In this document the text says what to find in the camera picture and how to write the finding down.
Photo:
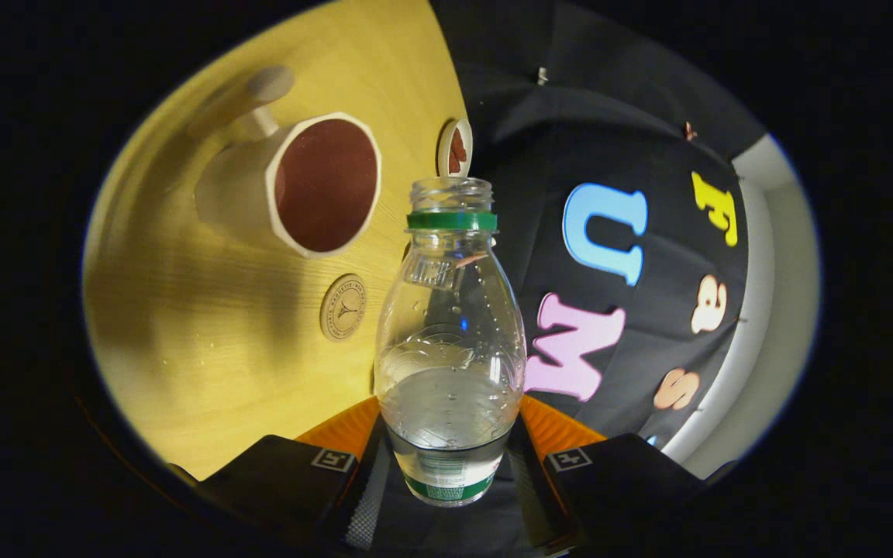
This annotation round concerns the wooden table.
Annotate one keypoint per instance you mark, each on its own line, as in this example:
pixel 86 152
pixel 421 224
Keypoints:
pixel 206 364

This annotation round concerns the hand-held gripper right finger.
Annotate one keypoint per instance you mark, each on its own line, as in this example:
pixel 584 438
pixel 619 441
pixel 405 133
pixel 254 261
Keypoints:
pixel 532 496

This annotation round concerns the clear plastic bottle green label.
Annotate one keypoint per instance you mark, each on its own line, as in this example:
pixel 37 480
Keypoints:
pixel 450 372

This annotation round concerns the red meat piece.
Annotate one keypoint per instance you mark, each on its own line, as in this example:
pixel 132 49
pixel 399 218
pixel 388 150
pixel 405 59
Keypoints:
pixel 458 151

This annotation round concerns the pink clip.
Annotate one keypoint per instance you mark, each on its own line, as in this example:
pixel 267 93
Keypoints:
pixel 689 130

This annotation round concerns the round wooden coaster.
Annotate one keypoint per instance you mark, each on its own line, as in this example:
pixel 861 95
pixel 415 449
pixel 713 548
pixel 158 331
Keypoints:
pixel 343 308

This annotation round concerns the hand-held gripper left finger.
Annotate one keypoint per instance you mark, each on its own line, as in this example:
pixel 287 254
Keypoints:
pixel 369 496

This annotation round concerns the small round beige plate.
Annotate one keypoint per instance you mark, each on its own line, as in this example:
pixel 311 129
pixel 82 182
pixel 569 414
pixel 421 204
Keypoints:
pixel 443 151

